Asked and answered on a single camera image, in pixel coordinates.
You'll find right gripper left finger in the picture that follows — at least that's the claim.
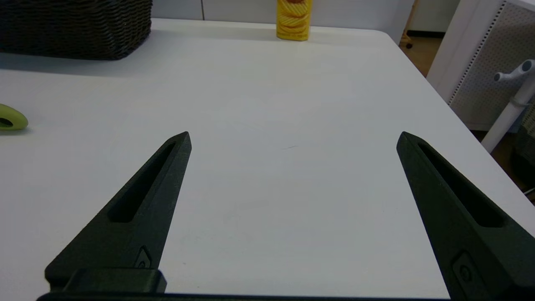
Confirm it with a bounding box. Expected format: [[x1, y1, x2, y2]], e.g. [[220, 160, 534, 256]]
[[45, 132, 192, 291]]

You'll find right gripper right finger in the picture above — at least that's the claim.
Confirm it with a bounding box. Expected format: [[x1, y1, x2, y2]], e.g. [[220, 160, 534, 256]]
[[396, 132, 535, 301]]

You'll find white side desk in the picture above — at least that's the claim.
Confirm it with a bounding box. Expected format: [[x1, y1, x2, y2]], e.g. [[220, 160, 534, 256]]
[[481, 0, 535, 153]]

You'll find white perforated panel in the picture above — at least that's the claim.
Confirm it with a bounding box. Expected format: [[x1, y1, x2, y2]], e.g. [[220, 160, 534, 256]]
[[426, 0, 535, 131]]

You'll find dark brown wicker basket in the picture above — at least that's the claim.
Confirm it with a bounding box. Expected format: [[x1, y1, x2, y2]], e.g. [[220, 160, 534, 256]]
[[0, 0, 153, 61]]

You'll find wooden leg with caster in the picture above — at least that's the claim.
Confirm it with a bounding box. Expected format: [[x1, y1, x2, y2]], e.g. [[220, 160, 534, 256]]
[[400, 0, 419, 49]]

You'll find yellow potato chips can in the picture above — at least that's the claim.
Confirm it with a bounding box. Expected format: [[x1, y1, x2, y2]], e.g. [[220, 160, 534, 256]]
[[276, 0, 313, 41]]

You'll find green handled black brush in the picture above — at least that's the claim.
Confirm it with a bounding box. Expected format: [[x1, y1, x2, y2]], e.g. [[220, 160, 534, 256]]
[[0, 104, 29, 131]]

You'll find white crank handle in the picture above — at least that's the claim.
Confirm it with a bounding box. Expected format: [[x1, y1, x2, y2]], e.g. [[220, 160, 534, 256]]
[[494, 60, 535, 82]]

